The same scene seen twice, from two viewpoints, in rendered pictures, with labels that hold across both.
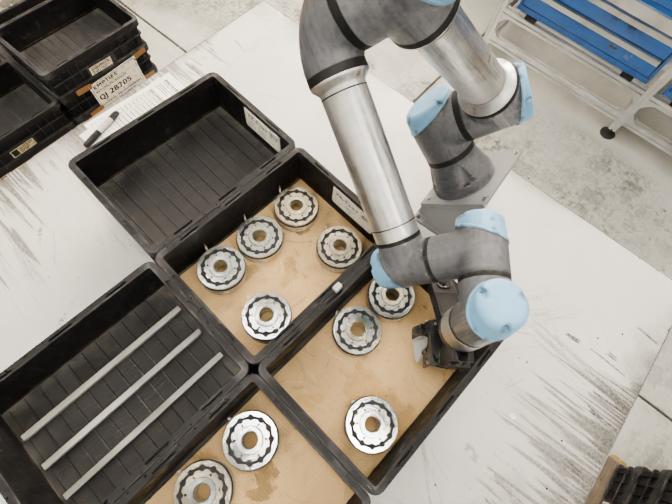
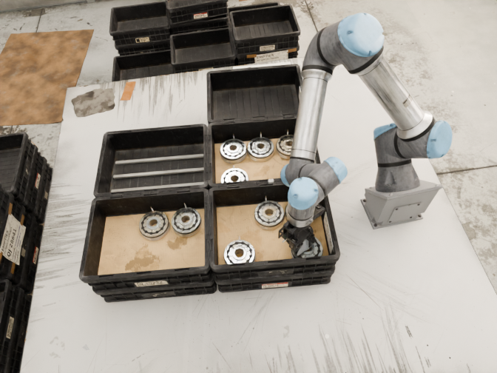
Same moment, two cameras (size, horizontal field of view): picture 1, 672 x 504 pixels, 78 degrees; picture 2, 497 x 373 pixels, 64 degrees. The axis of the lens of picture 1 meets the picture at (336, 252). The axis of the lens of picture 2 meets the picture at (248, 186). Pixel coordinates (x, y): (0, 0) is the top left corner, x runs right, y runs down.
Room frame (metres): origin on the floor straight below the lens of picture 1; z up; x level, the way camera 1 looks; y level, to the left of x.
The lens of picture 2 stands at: (-0.24, -0.60, 2.06)
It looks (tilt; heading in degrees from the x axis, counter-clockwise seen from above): 56 degrees down; 56
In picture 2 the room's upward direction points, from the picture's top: 5 degrees counter-clockwise
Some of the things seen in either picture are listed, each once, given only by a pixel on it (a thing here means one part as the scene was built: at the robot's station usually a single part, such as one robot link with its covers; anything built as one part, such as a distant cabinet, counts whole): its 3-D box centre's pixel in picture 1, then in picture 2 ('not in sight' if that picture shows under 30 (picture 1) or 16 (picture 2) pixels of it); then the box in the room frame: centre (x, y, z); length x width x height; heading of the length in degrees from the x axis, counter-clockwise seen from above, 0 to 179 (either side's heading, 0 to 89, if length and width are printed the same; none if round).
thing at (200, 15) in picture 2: not in sight; (199, 23); (0.99, 1.65, 0.37); 0.42 x 0.34 x 0.46; 150
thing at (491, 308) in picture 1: (487, 312); (302, 197); (0.19, -0.23, 1.15); 0.09 x 0.08 x 0.11; 6
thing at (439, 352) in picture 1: (450, 340); (296, 228); (0.18, -0.23, 0.99); 0.09 x 0.08 x 0.12; 6
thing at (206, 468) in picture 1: (202, 492); (153, 223); (-0.14, 0.15, 0.86); 0.10 x 0.10 x 0.01
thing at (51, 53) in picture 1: (94, 73); (264, 52); (1.14, 1.10, 0.37); 0.40 x 0.30 x 0.45; 150
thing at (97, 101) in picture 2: not in sight; (92, 101); (-0.01, 1.03, 0.71); 0.22 x 0.19 x 0.01; 150
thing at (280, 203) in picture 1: (296, 206); (289, 144); (0.46, 0.11, 0.86); 0.10 x 0.10 x 0.01
